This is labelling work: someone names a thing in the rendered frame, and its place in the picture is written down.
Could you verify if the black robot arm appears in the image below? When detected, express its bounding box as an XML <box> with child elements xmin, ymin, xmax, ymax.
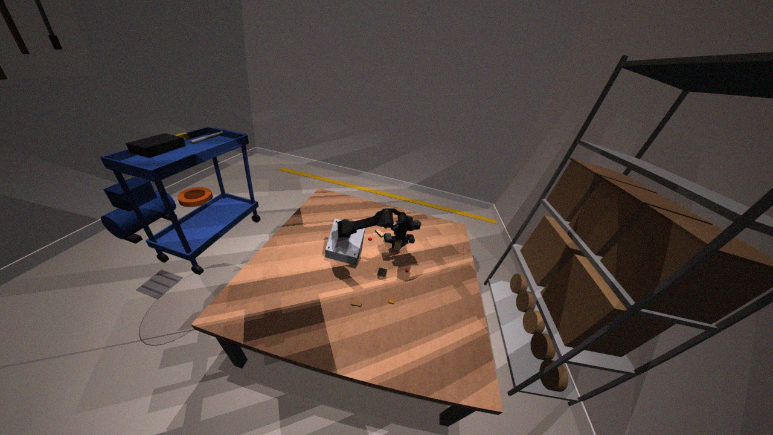
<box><xmin>337</xmin><ymin>208</ymin><xmax>422</xmax><ymax>237</ymax></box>

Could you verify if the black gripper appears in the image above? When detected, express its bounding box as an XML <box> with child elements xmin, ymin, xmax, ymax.
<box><xmin>384</xmin><ymin>229</ymin><xmax>415</xmax><ymax>248</ymax></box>

